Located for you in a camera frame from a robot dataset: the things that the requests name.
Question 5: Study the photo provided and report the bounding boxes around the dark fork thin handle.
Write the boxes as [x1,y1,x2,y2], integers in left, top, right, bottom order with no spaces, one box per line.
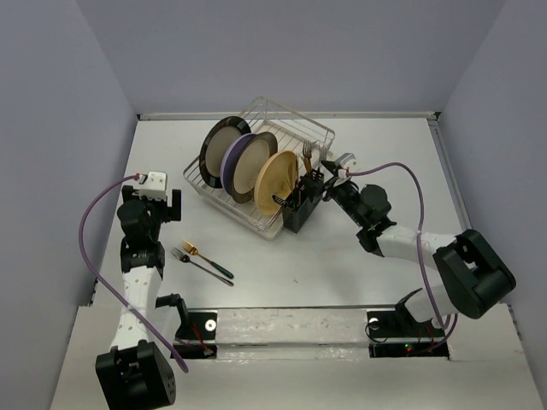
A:
[171,248,234,287]

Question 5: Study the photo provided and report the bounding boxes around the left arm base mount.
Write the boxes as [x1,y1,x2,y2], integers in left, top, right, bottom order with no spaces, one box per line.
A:
[150,294,218,360]

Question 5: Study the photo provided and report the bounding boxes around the gold fork green handle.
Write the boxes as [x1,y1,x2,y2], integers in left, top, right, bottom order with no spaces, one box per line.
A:
[180,241,234,279]

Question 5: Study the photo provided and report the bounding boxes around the metal wire dish rack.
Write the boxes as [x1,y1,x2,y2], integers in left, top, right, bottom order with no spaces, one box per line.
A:
[183,97,335,239]

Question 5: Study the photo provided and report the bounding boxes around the knife dark handle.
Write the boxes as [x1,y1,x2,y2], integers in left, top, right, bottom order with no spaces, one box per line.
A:
[272,194,291,208]

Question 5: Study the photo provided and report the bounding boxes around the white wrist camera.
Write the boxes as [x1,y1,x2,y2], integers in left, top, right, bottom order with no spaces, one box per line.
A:
[335,153,361,179]
[137,171,168,202]

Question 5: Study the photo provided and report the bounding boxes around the yellow plate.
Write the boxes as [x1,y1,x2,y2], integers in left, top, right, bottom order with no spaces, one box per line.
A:
[254,150,297,216]

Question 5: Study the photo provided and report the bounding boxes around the purple plate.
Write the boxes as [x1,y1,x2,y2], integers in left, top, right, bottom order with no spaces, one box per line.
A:
[221,133,256,194]

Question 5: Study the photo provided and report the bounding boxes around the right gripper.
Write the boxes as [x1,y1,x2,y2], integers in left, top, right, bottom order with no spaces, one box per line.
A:
[300,158,366,227]

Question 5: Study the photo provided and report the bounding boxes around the black rimmed plate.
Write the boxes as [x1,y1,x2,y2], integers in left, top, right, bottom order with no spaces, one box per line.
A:
[198,116,251,189]

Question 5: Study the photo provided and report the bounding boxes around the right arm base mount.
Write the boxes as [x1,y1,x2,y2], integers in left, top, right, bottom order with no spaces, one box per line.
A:
[364,290,450,359]

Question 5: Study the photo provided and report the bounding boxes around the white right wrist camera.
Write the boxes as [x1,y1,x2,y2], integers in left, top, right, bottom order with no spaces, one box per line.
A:
[335,153,361,179]

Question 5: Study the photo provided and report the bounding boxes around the black utensil caddy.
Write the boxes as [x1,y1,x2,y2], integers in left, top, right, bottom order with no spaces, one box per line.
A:
[281,168,324,233]

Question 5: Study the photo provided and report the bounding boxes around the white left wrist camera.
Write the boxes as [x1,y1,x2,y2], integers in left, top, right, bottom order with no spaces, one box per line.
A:
[137,171,168,202]

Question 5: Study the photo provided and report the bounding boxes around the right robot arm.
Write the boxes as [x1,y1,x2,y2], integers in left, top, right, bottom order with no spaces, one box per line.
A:
[322,154,516,335]

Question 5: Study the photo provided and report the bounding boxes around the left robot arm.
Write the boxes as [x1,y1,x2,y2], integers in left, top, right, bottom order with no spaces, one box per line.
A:
[95,186,189,409]

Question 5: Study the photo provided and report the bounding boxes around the gold knife green handle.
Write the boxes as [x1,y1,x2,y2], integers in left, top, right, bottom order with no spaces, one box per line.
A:
[291,157,299,208]

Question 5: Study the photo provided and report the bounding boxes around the grey brown plate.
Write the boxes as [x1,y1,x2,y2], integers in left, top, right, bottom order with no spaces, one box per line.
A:
[231,132,278,203]

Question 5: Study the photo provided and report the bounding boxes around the silver fork perforated handle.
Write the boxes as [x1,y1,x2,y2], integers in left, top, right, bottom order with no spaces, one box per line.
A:
[317,144,328,170]

